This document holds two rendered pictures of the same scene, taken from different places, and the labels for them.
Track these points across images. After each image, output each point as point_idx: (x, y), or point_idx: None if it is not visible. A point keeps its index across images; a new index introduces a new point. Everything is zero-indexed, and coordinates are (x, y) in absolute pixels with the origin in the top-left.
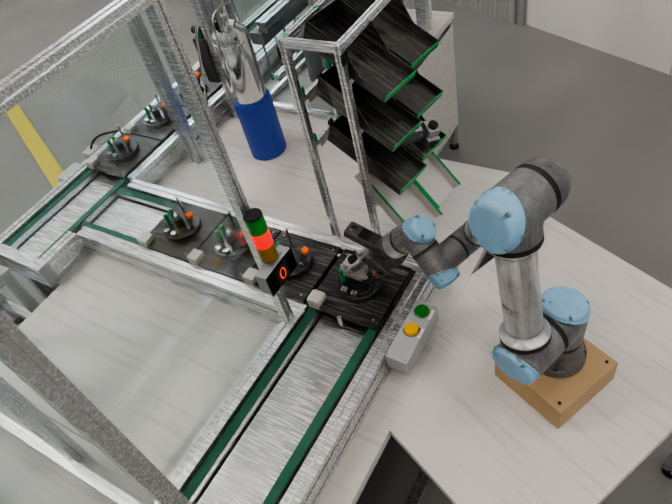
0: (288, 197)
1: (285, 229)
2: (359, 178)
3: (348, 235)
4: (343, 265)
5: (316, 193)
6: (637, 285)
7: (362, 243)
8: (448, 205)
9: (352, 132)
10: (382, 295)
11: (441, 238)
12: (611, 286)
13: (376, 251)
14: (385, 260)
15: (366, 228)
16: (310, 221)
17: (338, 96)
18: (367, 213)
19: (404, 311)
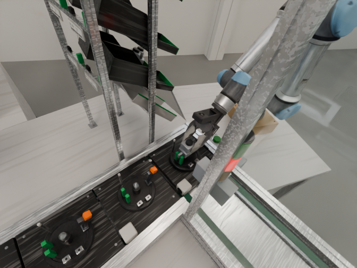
0: (35, 179)
1: (119, 175)
2: (137, 100)
3: (204, 120)
4: (188, 150)
5: (54, 159)
6: (217, 86)
7: (211, 118)
8: (135, 107)
9: (153, 47)
10: (198, 150)
11: (155, 119)
12: (214, 91)
13: (218, 117)
14: (215, 121)
15: (202, 110)
16: (81, 173)
17: (129, 14)
18: (107, 140)
19: (213, 146)
